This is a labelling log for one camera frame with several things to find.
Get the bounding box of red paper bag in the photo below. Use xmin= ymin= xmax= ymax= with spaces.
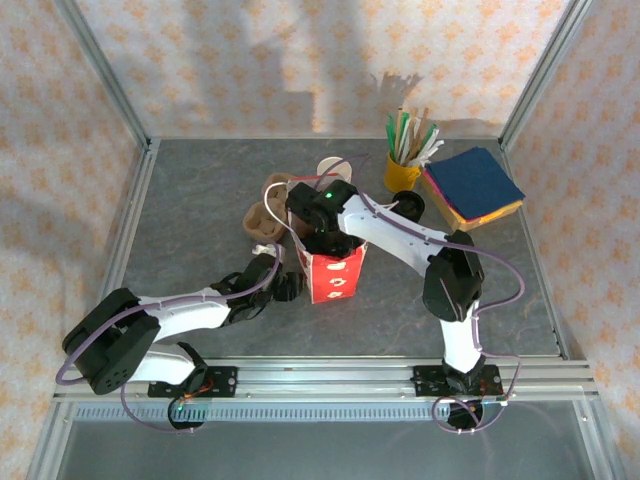
xmin=263 ymin=174 xmax=369 ymax=305

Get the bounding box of brown pulp cup carrier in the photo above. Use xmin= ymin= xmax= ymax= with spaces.
xmin=243 ymin=172 xmax=297 ymax=242

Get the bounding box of yellow mug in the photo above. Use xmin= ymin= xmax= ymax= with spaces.
xmin=383 ymin=149 xmax=424 ymax=194

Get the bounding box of brown paper wrapped straw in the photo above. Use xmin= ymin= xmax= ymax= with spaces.
xmin=407 ymin=107 xmax=431 ymax=162

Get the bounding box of pink paper napkin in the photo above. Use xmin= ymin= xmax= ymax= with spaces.
xmin=423 ymin=169 xmax=459 ymax=217

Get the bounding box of white green wrapped straw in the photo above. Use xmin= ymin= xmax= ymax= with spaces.
xmin=410 ymin=123 xmax=441 ymax=165

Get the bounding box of black round base unit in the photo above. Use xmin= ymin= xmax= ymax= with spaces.
xmin=447 ymin=399 xmax=485 ymax=432
xmin=167 ymin=397 xmax=209 ymax=432

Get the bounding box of blue paper napkin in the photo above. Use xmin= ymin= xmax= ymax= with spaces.
xmin=427 ymin=146 xmax=527 ymax=218

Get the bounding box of yellow paper napkin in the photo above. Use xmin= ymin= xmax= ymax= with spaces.
xmin=447 ymin=197 xmax=526 ymax=225

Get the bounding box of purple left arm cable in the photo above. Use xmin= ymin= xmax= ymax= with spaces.
xmin=55 ymin=242 xmax=282 ymax=435

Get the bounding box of aluminium front rail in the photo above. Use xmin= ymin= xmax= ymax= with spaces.
xmin=53 ymin=355 xmax=600 ymax=403

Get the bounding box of aluminium rail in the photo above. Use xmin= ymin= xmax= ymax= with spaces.
xmin=82 ymin=139 xmax=162 ymax=360
xmin=53 ymin=355 xmax=600 ymax=403

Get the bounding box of black left mount plate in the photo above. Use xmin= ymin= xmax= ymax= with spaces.
xmin=147 ymin=364 xmax=239 ymax=400

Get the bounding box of black mount plate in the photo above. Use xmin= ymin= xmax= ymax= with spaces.
xmin=412 ymin=364 xmax=505 ymax=400
xmin=147 ymin=364 xmax=239 ymax=400

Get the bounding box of grey slotted cable duct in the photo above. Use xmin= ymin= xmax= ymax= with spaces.
xmin=73 ymin=402 xmax=454 ymax=422

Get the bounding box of aluminium left side rail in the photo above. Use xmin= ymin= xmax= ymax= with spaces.
xmin=82 ymin=139 xmax=162 ymax=360

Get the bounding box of black right mount plate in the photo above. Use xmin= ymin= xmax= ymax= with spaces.
xmin=412 ymin=364 xmax=505 ymax=400

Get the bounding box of aluminium left post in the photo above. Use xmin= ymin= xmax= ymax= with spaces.
xmin=52 ymin=0 xmax=154 ymax=149

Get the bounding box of aluminium post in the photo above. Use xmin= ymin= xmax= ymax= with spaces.
xmin=52 ymin=0 xmax=154 ymax=149
xmin=499 ymin=0 xmax=597 ymax=147

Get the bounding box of aluminium right post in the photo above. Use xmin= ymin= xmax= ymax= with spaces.
xmin=499 ymin=0 xmax=597 ymax=147

